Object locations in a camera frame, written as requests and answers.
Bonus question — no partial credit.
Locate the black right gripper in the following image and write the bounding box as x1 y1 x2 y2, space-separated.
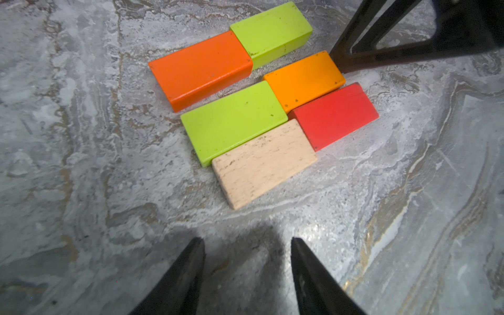
329 0 504 74

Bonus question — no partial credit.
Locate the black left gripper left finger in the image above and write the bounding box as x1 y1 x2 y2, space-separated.
131 237 206 314

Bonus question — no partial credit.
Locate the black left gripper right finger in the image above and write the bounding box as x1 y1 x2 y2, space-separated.
291 238 365 314

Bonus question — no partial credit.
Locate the orange square block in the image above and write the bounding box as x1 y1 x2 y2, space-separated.
263 51 346 114

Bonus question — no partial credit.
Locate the red rectangular block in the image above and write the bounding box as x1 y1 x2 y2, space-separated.
287 83 379 152

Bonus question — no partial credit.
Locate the lime green rectangular block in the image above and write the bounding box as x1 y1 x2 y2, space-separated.
230 1 313 70

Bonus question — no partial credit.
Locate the natural wood rectangular block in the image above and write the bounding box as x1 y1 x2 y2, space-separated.
211 119 318 210

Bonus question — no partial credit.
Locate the green square block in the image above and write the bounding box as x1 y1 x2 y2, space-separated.
181 81 287 167

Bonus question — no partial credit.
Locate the orange rectangular block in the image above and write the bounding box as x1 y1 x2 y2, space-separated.
148 31 253 112

